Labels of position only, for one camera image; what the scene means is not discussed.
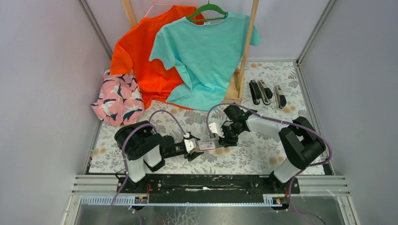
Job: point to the orange t-shirt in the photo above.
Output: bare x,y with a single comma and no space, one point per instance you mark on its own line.
132,52

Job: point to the red staple box sleeve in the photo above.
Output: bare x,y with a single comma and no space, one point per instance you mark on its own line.
203,146

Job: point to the wooden rack right post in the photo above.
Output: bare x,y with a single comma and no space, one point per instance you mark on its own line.
247,46

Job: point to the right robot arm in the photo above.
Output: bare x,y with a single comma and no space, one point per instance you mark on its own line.
301,145

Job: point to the pink bird-pattern cloth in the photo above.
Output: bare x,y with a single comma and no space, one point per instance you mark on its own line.
120,101

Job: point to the teal t-shirt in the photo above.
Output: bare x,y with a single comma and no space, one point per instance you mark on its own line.
205,57

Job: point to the wooden rack left post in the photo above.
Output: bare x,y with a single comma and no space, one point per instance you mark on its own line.
130,14

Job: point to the wooden rack post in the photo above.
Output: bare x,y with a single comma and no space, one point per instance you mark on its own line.
247,46
130,14

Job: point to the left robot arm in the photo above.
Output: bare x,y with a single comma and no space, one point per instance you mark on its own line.
143,147

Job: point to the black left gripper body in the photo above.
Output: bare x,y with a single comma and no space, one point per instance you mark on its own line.
178,149

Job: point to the wooden rack base tray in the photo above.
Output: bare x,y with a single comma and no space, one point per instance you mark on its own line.
235,89

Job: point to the green clothes hanger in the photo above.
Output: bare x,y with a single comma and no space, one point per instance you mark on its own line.
207,12

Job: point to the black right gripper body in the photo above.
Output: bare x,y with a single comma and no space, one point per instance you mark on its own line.
231,134

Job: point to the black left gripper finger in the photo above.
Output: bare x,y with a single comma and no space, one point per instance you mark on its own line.
194,136
193,155

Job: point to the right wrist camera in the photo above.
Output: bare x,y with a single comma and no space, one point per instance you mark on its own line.
215,130

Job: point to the beige and black stapler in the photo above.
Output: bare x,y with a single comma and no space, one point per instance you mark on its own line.
266,93

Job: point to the pink clothes hanger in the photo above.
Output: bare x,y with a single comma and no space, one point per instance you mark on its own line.
154,4

